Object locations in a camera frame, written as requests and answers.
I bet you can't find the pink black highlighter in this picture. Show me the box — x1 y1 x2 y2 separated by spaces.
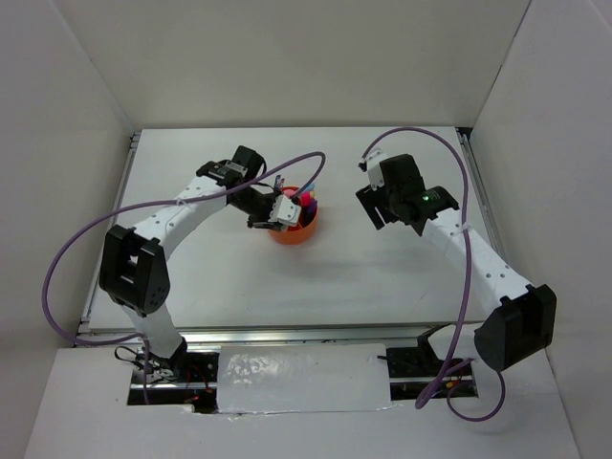
299 191 315 207

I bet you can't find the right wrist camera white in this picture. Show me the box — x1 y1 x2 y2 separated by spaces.
359 147 387 191

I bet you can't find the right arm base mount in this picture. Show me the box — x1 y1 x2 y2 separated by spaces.
377 326 477 401

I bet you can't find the aluminium front rail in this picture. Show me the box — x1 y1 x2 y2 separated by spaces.
76 320 525 344

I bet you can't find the aluminium rail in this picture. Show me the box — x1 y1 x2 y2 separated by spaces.
76 320 525 344
456 126 535 339

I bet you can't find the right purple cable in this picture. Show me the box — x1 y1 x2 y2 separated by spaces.
361 126 507 422

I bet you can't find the purple black highlighter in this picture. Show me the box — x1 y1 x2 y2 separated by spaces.
306 199 318 216

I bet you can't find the orange round organizer container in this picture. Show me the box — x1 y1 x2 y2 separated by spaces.
268 207 318 246

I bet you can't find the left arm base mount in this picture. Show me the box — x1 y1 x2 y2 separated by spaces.
114 343 220 414

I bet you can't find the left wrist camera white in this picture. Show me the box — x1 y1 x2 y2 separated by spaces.
269 194 301 228

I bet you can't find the white cover panel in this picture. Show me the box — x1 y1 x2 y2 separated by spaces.
216 343 392 414

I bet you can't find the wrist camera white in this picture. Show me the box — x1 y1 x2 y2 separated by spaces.
269 194 301 228
359 147 387 191

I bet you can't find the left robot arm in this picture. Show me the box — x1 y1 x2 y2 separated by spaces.
98 146 279 382

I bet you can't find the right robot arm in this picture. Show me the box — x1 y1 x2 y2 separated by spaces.
356 152 557 372

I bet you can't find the aluminium right rail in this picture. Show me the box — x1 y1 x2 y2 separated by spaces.
456 126 535 339

